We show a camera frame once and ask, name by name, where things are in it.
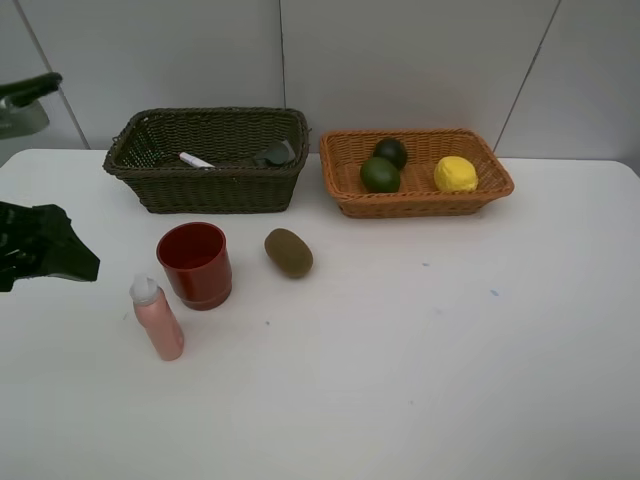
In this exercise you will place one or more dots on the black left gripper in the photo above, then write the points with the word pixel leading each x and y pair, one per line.
pixel 39 242

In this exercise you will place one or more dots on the pink spray bottle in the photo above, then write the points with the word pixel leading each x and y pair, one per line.
pixel 155 315

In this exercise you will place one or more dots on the red plastic cup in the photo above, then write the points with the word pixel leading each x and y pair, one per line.
pixel 196 262

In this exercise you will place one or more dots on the white pink-capped marker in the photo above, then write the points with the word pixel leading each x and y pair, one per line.
pixel 194 161

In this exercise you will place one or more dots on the brown kiwi fruit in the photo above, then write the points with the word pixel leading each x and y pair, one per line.
pixel 289 253

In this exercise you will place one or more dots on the dark green square bottle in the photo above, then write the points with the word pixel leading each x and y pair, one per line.
pixel 276 155

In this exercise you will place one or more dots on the green lime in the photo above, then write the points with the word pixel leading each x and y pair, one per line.
pixel 379 175

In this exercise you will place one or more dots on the dark mangosteen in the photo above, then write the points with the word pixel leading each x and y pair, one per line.
pixel 392 150

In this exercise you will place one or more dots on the yellow lemon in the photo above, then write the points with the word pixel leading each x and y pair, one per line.
pixel 455 174

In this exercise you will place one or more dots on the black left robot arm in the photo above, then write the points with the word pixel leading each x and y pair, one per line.
pixel 21 111

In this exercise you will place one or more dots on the dark green wicker basket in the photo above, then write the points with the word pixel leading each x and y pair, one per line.
pixel 145 156

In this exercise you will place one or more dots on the orange wicker basket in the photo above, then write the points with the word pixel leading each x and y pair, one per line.
pixel 342 153

